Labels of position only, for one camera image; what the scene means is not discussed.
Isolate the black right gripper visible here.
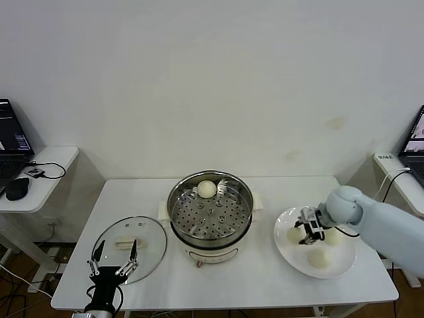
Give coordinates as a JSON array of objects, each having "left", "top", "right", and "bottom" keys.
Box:
[{"left": 292, "top": 211, "right": 329, "bottom": 246}]

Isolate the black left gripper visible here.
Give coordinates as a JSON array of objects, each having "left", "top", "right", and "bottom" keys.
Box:
[{"left": 87, "top": 238, "right": 139, "bottom": 308}]

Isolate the white steamed baozi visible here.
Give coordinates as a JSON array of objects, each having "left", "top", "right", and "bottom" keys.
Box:
[
  {"left": 307, "top": 248, "right": 332, "bottom": 268},
  {"left": 286, "top": 227, "right": 307, "bottom": 246},
  {"left": 326, "top": 227, "right": 343, "bottom": 246},
  {"left": 197, "top": 180, "right": 218, "bottom": 199}
]

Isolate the round glass pot lid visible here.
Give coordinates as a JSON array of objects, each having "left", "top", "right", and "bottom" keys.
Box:
[{"left": 91, "top": 216, "right": 168, "bottom": 286}]

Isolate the stainless steel steamer basket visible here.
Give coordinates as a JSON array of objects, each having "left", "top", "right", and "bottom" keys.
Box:
[{"left": 166, "top": 170, "right": 255, "bottom": 240}]

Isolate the white round plate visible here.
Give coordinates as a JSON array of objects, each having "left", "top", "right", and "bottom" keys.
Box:
[{"left": 273, "top": 205, "right": 358, "bottom": 280}]

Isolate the white side desk with mouse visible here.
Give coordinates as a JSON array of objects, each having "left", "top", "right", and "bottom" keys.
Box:
[{"left": 0, "top": 146, "right": 80, "bottom": 294}]

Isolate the cream electric cooker pot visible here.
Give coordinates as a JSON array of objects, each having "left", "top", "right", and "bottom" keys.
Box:
[{"left": 158, "top": 190, "right": 267, "bottom": 270}]

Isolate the white side desk with label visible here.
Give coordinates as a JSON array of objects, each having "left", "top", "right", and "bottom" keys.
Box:
[{"left": 372, "top": 152, "right": 424, "bottom": 288}]

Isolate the black computer mouse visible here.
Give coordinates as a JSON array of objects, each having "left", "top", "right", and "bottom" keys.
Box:
[{"left": 6, "top": 177, "right": 30, "bottom": 201}]

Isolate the black laptop with picture screen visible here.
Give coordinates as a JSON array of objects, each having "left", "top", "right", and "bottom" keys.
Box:
[{"left": 397, "top": 105, "right": 424, "bottom": 186}]

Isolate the black laptop with code screen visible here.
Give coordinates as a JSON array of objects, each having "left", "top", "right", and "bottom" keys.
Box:
[{"left": 0, "top": 97, "right": 35, "bottom": 189}]

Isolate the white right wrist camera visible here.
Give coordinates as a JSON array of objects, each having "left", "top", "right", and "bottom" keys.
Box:
[{"left": 299, "top": 207, "right": 319, "bottom": 222}]

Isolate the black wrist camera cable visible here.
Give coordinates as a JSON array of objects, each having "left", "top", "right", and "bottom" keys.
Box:
[{"left": 333, "top": 227, "right": 361, "bottom": 238}]

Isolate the black cable with adapter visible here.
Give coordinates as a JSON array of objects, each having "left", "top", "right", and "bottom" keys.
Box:
[{"left": 382, "top": 170, "right": 413, "bottom": 203}]

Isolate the white laptop cable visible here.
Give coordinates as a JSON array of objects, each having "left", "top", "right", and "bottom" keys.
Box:
[{"left": 377, "top": 168, "right": 412, "bottom": 203}]

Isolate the black looped hub cable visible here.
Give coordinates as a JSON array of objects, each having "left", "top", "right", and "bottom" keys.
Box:
[{"left": 28, "top": 161, "right": 67, "bottom": 180}]

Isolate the white floor cable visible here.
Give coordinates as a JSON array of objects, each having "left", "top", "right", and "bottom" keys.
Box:
[{"left": 0, "top": 263, "right": 50, "bottom": 295}]

